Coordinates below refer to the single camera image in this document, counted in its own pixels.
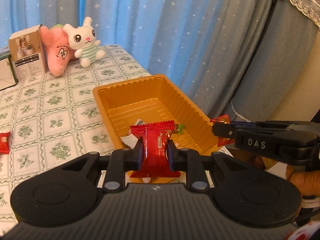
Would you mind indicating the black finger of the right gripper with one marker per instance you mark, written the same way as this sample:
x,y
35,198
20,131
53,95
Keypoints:
x,y
273,124
223,130

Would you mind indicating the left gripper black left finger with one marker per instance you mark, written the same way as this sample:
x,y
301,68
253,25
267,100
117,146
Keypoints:
x,y
120,162

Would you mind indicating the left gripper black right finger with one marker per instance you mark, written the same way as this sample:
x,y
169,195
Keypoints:
x,y
188,161

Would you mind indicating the green brown candy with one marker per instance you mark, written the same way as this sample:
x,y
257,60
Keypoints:
x,y
178,129

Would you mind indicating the red snack packet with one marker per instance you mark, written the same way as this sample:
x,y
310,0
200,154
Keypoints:
x,y
155,137

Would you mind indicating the red candy packet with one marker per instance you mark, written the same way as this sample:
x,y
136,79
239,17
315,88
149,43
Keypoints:
x,y
5,142

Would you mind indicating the small red gold candy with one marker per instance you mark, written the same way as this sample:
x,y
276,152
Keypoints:
x,y
223,141

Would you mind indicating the white clear snack wrapper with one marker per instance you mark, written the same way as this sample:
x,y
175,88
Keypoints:
x,y
130,140

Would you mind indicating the person's right hand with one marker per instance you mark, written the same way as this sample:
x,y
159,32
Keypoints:
x,y
307,183

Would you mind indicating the grey lace-trimmed curtain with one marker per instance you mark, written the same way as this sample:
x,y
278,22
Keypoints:
x,y
288,37

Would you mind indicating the green floral tablecloth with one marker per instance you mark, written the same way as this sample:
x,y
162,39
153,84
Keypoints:
x,y
52,120

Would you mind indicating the blue star curtain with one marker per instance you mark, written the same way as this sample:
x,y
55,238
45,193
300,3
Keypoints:
x,y
205,47

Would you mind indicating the pink starfish plush toy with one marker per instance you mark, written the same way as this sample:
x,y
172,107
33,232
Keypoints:
x,y
58,50

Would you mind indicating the white bunny plush toy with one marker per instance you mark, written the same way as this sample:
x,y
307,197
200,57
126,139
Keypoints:
x,y
83,41

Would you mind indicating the white flat cardboard box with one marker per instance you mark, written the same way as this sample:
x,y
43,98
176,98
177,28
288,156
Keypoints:
x,y
7,74

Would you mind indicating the brown white product box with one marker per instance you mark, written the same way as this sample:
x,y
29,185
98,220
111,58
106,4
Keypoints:
x,y
27,54

